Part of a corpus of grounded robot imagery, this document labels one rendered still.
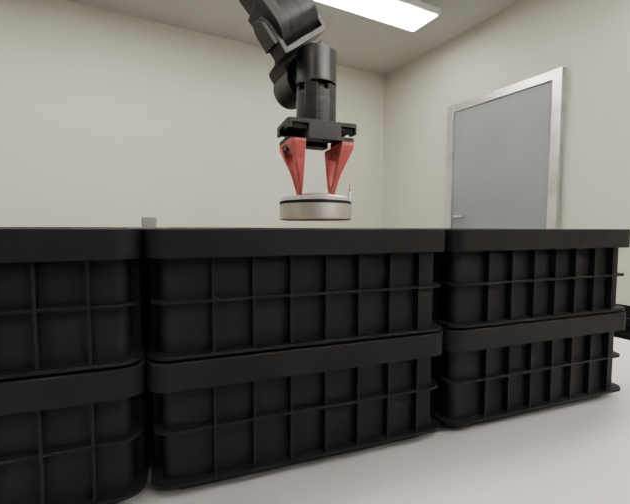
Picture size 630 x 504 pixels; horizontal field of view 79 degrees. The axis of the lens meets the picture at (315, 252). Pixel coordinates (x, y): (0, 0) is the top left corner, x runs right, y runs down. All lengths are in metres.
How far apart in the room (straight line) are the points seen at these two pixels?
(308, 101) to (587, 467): 0.52
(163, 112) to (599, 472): 3.88
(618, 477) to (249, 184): 3.83
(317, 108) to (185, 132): 3.47
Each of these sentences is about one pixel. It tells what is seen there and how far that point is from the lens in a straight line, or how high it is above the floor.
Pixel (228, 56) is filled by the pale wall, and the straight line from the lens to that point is 4.32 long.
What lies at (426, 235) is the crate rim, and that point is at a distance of 0.41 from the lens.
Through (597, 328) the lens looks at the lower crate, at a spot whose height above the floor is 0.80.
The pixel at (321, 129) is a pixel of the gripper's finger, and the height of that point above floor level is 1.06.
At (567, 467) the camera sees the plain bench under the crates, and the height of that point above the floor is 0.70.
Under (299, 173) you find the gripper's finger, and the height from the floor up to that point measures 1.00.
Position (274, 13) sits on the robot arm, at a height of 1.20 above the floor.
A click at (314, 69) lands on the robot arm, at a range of 0.58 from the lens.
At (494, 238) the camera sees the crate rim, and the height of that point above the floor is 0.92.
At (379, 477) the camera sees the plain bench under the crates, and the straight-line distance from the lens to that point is 0.42.
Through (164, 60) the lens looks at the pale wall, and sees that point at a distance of 4.16.
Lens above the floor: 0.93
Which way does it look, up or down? 4 degrees down
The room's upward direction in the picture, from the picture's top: straight up
